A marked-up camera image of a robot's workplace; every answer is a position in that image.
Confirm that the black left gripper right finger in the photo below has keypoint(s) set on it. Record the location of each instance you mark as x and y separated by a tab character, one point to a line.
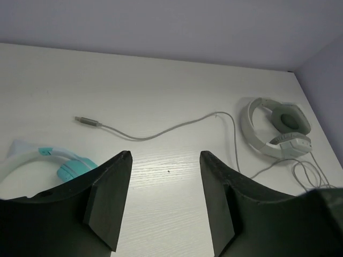
249	219

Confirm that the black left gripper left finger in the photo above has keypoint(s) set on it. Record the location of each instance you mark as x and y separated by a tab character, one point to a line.
81	217

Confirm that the teal white cat-ear headphones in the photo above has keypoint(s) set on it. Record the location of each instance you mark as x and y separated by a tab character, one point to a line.
66	164

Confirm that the grey white gaming headset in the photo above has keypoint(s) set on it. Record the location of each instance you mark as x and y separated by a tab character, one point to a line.
288	119

